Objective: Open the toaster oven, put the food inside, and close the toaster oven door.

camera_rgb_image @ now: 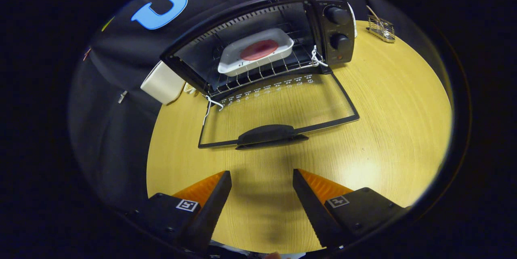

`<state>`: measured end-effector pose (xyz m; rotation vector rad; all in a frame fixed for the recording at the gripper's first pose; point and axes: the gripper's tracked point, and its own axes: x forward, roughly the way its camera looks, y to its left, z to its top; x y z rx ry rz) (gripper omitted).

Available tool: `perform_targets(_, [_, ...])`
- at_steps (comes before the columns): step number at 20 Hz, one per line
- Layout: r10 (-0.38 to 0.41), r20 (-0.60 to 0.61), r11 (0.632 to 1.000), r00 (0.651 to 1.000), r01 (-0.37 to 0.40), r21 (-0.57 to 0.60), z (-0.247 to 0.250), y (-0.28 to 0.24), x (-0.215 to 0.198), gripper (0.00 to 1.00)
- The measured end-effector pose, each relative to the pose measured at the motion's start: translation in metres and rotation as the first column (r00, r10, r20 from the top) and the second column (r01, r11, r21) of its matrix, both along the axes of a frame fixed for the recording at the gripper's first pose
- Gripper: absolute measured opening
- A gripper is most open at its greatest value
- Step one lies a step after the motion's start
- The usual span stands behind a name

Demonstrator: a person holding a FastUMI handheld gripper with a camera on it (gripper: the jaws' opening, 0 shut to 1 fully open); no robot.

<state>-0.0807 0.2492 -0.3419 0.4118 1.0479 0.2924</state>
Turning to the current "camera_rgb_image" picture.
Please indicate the black backdrop cloth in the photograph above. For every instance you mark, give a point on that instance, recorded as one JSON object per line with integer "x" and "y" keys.
{"x": 117, "y": 142}

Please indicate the black toaster oven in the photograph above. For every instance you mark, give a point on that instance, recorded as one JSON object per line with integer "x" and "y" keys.
{"x": 341, "y": 55}

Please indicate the silver cloth clip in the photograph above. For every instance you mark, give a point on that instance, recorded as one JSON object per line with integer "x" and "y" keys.
{"x": 122, "y": 97}

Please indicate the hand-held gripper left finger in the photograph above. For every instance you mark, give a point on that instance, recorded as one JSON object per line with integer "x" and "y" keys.
{"x": 212, "y": 206}

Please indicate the wooden stick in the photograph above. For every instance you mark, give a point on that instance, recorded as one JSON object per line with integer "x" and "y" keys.
{"x": 371, "y": 11}

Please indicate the white square plate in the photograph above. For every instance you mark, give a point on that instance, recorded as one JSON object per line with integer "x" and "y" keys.
{"x": 232, "y": 59}

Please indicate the orange cloth clip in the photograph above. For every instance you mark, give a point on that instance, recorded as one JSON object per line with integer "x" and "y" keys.
{"x": 87, "y": 53}

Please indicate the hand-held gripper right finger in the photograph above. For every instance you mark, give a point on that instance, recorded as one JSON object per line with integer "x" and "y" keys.
{"x": 310, "y": 206}

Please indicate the small white box appliance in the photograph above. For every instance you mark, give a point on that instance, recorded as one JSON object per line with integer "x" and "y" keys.
{"x": 163, "y": 85}

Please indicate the pink round meat slice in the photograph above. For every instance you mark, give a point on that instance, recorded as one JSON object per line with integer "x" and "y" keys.
{"x": 259, "y": 50}

